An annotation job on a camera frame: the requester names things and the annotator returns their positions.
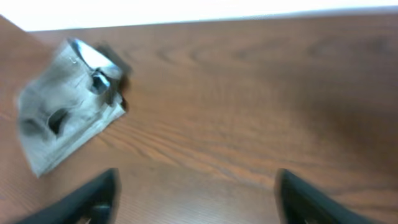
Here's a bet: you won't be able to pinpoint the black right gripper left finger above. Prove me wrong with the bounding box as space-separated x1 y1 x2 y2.
16 168 120 224

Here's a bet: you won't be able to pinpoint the khaki green shorts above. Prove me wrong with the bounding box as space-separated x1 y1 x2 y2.
17 38 127 177

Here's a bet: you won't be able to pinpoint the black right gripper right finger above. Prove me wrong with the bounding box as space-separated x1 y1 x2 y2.
274 169 377 224

